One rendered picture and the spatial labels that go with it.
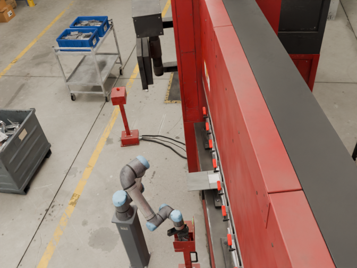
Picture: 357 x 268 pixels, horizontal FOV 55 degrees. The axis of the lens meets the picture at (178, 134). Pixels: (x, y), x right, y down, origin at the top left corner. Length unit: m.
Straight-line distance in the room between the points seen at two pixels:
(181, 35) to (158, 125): 2.13
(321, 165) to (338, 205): 0.14
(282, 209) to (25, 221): 3.55
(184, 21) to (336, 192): 2.09
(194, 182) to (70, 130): 2.78
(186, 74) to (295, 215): 2.27
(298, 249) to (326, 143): 0.39
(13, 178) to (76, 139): 1.09
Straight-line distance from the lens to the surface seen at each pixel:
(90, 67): 5.74
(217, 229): 2.60
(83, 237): 3.83
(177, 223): 2.45
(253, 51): 1.60
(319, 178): 1.06
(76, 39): 5.19
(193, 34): 2.90
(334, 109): 5.17
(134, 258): 3.34
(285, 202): 0.98
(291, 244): 0.91
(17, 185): 4.33
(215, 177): 2.72
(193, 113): 3.33
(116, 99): 4.09
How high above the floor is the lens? 3.08
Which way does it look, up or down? 42 degrees down
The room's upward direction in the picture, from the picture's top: 7 degrees counter-clockwise
